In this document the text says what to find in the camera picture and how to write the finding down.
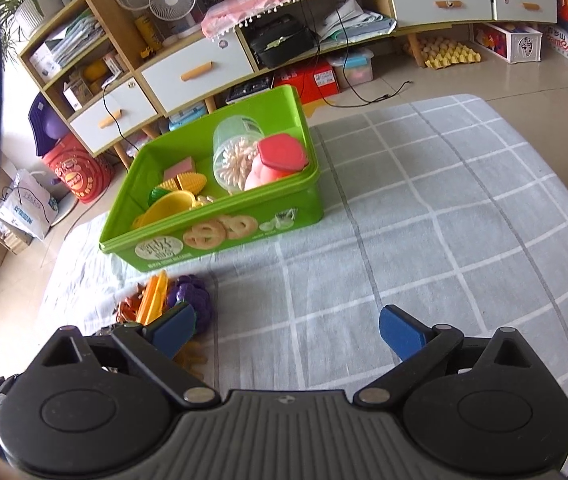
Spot orange toy slice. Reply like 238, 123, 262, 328
135, 271, 169, 326

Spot brown toy crab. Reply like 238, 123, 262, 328
115, 284, 146, 324

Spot purple toy grapes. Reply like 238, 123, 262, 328
165, 274, 213, 335

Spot yellow toy plate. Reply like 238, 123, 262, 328
131, 191, 196, 229

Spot pink toy block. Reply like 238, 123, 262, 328
163, 156, 196, 181

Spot clear cotton swab jar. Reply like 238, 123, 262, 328
212, 115, 264, 194

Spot pink jar red lid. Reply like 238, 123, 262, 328
244, 133, 309, 191

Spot tan toy hand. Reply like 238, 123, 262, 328
172, 338, 208, 380

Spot yellow toy corn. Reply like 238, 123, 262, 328
158, 171, 207, 195

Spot grey checked floor mat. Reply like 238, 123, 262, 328
38, 93, 568, 480

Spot white paper bag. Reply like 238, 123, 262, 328
0, 169, 58, 240

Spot green plastic storage box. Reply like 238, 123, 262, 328
98, 86, 324, 271

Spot purple bag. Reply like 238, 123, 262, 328
28, 93, 69, 157

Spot long wooden tv bench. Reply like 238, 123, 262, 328
233, 0, 560, 68

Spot red cardboard box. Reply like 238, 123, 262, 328
274, 58, 340, 104

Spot clear plastic storage bin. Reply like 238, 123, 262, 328
326, 48, 374, 90

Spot yellow egg tray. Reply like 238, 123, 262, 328
417, 37, 482, 70

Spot wooden cabinet white drawers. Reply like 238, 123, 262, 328
19, 0, 258, 167

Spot white decorative box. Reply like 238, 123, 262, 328
472, 23, 543, 64

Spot black handbag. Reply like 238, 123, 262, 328
246, 14, 316, 68

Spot black power cable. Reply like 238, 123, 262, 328
283, 0, 415, 109

